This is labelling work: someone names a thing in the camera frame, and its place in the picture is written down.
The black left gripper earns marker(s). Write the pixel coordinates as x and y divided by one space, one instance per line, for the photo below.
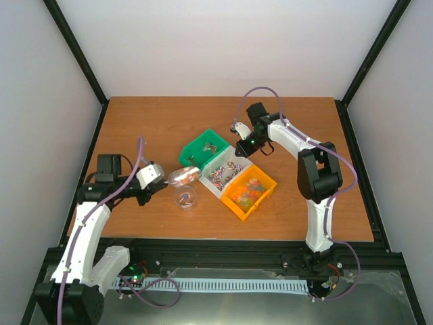
149 192

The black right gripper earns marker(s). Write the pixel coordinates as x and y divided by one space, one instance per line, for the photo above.
244 147

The silver metal scoop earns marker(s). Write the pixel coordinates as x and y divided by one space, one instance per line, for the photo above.
184 176

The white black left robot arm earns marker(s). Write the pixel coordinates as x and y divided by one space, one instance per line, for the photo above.
75 292

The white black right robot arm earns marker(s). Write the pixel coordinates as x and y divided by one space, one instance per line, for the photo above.
319 174

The blue lollipop in jar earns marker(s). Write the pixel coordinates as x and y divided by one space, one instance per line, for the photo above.
185 199

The clear plastic jar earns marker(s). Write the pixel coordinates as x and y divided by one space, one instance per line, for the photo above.
193 197

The orange plastic bin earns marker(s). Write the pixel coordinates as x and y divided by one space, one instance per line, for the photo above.
247 190

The green plastic bin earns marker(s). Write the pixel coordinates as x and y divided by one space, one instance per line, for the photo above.
200 151

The white translucent plastic bin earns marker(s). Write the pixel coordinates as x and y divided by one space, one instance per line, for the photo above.
223 170

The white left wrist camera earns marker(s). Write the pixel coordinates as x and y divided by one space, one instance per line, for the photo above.
152 173

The black aluminium frame rail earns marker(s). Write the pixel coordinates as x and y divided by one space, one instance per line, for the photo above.
282 257

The light blue slotted cable duct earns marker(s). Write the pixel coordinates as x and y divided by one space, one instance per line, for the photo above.
215 285

